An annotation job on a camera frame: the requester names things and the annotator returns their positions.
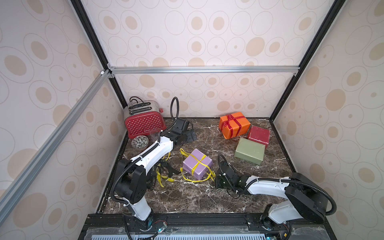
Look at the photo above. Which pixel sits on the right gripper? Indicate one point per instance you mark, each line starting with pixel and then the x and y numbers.
pixel 222 179

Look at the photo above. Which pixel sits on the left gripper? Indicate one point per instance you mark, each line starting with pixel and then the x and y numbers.
pixel 191 137

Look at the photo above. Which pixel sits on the yellow ribbon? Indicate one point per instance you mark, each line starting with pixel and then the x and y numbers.
pixel 142 172
pixel 201 165

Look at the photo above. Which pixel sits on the purple gift box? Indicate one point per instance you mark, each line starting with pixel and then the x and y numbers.
pixel 192 163

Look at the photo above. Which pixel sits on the green gift box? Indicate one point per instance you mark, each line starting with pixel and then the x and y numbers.
pixel 250 151

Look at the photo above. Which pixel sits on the black ribbon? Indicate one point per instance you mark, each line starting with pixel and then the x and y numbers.
pixel 161 171

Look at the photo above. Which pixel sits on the dark red gift box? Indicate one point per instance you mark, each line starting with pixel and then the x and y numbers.
pixel 259 135

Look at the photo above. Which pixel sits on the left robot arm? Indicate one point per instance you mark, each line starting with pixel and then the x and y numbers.
pixel 130 179

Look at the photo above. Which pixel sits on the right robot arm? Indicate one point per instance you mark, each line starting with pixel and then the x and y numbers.
pixel 303 199

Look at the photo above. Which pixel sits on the red ribbon on orange box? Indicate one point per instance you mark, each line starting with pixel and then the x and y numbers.
pixel 231 121

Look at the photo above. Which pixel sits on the orange gift box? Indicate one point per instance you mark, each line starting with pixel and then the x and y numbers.
pixel 235 124

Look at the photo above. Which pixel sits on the clear plastic cup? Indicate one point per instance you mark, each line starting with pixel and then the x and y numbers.
pixel 155 134

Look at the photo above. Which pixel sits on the red polka dot toaster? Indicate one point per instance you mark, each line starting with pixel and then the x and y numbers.
pixel 143 118

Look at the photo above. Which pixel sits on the patterned ceramic bowl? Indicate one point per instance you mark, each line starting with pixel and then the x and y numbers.
pixel 140 142

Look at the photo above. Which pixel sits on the horizontal aluminium bar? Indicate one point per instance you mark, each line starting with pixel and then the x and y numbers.
pixel 205 69

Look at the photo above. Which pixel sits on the diagonal aluminium bar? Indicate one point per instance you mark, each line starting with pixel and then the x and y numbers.
pixel 21 184

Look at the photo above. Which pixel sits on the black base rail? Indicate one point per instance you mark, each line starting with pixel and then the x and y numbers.
pixel 200 227

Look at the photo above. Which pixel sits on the black frame post left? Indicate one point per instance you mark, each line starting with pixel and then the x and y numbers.
pixel 94 40

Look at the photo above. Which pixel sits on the black frame post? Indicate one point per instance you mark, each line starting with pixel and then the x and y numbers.
pixel 94 40
pixel 313 47

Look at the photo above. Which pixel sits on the black frame post right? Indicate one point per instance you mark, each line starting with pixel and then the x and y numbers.
pixel 313 47

